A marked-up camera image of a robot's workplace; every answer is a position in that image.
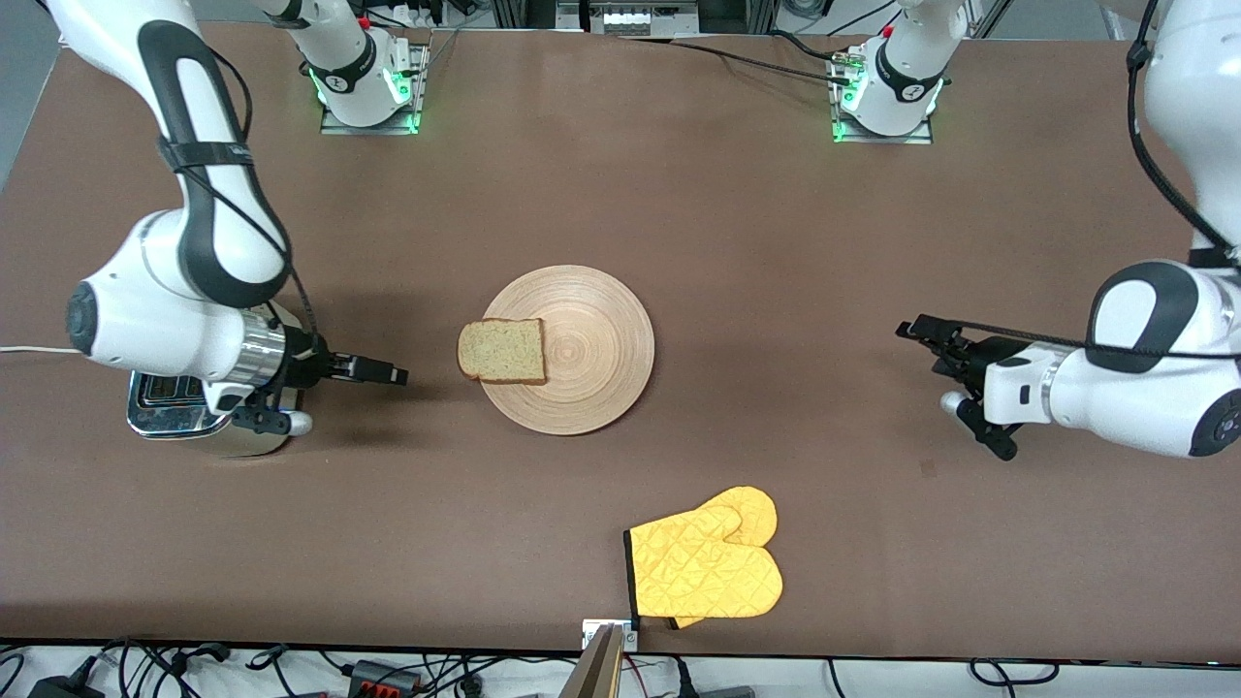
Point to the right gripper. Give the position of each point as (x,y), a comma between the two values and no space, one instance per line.
(312,365)

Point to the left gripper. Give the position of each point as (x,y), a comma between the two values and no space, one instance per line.
(970,357)

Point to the brown bread slice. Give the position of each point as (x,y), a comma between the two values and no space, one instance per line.
(502,351)

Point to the round wooden plate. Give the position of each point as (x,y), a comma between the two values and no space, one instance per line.
(591,359)

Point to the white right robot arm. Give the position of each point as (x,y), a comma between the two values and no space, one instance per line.
(155,310)

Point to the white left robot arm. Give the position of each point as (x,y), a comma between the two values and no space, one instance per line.
(1163,397)

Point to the silver two-slot toaster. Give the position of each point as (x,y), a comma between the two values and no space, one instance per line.
(165,412)

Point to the yellow quilted oven mitt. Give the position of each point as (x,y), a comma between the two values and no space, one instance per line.
(698,572)
(756,509)

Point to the black connector with orange levers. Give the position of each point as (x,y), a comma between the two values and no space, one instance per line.
(383,679)

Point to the white power strip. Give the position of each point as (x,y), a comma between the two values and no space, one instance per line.
(625,19)

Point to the black power adapter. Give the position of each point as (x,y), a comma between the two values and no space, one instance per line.
(63,688)

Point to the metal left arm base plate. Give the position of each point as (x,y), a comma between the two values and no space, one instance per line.
(926,138)

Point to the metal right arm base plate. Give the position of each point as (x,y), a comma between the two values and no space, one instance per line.
(334,126)

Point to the silver edge bracket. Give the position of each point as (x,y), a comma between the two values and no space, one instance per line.
(589,632)

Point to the tan camera mount post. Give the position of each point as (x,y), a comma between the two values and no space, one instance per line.
(596,669)

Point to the dark aluminium frame post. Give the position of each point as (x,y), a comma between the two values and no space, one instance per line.
(514,12)

